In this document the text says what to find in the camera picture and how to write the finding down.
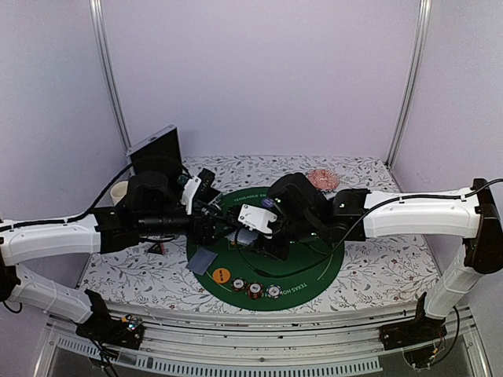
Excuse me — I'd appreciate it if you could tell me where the blue checkered playing card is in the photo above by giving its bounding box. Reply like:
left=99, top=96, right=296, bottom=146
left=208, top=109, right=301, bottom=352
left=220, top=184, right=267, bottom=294
left=186, top=247, right=218, bottom=276

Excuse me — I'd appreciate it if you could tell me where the grey playing card deck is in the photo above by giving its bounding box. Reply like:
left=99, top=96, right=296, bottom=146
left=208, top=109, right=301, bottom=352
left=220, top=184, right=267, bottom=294
left=227, top=229, right=259, bottom=247

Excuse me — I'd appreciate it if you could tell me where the orange big blind button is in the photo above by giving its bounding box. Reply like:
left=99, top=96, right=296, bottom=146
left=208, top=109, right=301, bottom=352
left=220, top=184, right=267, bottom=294
left=212, top=268, right=231, bottom=284

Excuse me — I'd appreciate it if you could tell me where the blue peach 10 chip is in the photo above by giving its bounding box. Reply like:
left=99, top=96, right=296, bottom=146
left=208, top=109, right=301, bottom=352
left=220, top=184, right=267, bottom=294
left=266, top=285, right=282, bottom=299

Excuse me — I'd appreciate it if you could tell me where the red black 100 chip stack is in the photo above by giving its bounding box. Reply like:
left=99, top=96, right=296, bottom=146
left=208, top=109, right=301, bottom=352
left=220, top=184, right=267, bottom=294
left=231, top=278, right=247, bottom=292

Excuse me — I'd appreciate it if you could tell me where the purple small blind button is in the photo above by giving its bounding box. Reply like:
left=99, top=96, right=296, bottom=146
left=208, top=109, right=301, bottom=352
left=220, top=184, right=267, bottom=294
left=261, top=197, right=274, bottom=208

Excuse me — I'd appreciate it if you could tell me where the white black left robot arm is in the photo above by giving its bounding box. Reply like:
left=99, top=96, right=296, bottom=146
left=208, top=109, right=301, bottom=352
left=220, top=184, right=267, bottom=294
left=1, top=169, right=223, bottom=341

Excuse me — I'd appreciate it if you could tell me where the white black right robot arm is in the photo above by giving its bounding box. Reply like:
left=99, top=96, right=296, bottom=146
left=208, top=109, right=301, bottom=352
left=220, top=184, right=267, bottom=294
left=239, top=174, right=502, bottom=342

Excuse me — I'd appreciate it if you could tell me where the black triangular all-in marker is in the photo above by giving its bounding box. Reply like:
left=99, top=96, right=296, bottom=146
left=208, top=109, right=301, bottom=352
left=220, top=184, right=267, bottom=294
left=146, top=243, right=165, bottom=255

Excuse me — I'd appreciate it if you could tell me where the round green poker mat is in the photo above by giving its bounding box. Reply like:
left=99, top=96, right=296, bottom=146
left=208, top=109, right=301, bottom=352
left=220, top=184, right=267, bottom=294
left=185, top=186, right=346, bottom=312

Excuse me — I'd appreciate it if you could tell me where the red patterned small bowl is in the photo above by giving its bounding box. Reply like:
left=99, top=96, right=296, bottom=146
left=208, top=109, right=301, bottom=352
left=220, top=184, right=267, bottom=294
left=307, top=169, right=340, bottom=193

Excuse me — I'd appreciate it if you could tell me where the aluminium poker chip case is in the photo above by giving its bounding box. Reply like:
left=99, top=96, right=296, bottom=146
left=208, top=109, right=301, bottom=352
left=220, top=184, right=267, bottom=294
left=125, top=124, right=223, bottom=205

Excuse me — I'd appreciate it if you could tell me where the cream ceramic mug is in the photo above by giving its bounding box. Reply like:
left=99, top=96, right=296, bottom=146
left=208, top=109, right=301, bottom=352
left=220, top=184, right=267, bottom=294
left=109, top=181, right=128, bottom=206

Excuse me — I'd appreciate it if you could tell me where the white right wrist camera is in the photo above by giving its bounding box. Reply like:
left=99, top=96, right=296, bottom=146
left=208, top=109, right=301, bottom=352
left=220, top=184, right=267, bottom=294
left=237, top=204, right=277, bottom=238

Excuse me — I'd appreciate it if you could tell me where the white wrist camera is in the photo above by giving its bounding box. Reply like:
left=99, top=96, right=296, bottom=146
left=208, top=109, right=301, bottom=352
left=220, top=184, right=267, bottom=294
left=180, top=168, right=215, bottom=215
left=237, top=204, right=277, bottom=238

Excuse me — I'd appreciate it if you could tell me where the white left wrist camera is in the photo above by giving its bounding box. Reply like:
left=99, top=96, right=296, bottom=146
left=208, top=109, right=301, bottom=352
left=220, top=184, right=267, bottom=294
left=180, top=168, right=215, bottom=215

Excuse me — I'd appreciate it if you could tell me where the aluminium front rail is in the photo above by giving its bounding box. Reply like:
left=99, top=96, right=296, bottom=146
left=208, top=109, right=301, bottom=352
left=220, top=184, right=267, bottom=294
left=33, top=302, right=492, bottom=377

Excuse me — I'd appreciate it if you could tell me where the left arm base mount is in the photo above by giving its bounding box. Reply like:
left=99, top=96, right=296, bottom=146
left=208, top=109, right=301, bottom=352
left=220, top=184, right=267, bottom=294
left=75, top=313, right=145, bottom=350

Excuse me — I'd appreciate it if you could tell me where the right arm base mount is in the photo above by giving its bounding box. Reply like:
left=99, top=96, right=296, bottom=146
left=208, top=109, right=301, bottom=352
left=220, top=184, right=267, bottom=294
left=379, top=313, right=446, bottom=369

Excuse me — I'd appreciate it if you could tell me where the right aluminium frame post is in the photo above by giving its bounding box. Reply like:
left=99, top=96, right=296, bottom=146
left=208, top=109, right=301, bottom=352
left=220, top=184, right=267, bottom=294
left=385, top=0, right=432, bottom=170

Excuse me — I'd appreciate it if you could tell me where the aluminium frame post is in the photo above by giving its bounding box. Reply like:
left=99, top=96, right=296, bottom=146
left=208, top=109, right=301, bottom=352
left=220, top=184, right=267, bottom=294
left=88, top=0, right=131, bottom=152
left=385, top=0, right=432, bottom=170

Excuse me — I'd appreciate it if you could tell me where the left aluminium frame post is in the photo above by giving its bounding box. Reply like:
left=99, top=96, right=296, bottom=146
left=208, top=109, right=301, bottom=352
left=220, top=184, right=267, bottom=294
left=88, top=0, right=131, bottom=152

